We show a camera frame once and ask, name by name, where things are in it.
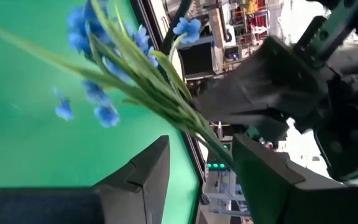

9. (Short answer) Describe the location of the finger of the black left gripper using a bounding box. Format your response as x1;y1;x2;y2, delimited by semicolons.
194;37;329;124
253;117;292;146

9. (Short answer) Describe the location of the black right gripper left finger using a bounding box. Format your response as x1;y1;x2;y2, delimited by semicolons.
92;135;172;224

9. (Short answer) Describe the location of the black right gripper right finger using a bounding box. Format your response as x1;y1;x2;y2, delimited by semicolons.
231;133;341;224

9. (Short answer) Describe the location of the black monitor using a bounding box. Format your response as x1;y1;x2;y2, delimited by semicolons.
178;42;219;80

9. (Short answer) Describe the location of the green table mat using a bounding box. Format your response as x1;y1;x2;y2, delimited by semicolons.
0;0;203;224

